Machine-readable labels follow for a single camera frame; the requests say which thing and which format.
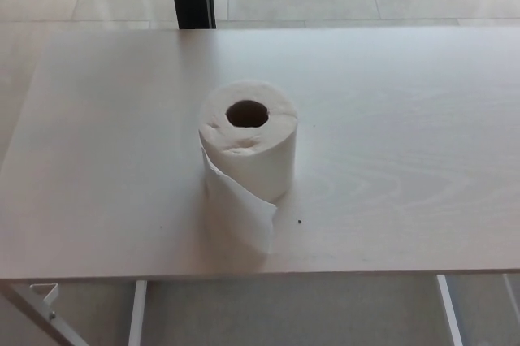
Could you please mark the white toilet paper roll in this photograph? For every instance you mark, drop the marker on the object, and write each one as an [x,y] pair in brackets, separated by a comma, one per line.
[252,167]

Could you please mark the white metal table leg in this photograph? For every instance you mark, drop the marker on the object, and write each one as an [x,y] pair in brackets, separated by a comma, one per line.
[449,313]
[137,313]
[512,291]

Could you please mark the white diagonal table brace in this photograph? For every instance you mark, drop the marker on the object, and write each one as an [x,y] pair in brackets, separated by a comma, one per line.
[36,313]

